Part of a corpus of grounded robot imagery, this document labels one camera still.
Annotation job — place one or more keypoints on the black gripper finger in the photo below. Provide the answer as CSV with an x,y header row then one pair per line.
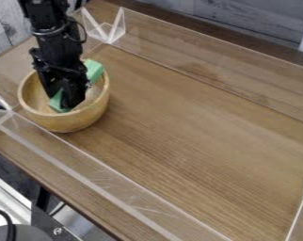
x,y
74,87
48,78

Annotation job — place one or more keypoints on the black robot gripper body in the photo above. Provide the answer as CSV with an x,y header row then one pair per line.
x,y
60,45

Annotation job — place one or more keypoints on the brown wooden bowl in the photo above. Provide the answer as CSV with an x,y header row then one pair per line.
x,y
35,105

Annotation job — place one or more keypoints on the green rectangular block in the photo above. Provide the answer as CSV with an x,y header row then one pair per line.
x,y
95,71

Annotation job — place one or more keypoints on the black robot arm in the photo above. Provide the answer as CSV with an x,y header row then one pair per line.
x,y
48,13

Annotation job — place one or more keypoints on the clear acrylic corner bracket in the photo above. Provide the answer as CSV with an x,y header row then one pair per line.
x,y
104,32

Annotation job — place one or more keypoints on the clear acrylic front wall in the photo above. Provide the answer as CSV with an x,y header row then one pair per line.
x,y
131,212

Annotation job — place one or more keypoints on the grey metal base plate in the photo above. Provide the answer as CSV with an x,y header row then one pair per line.
x,y
43,229

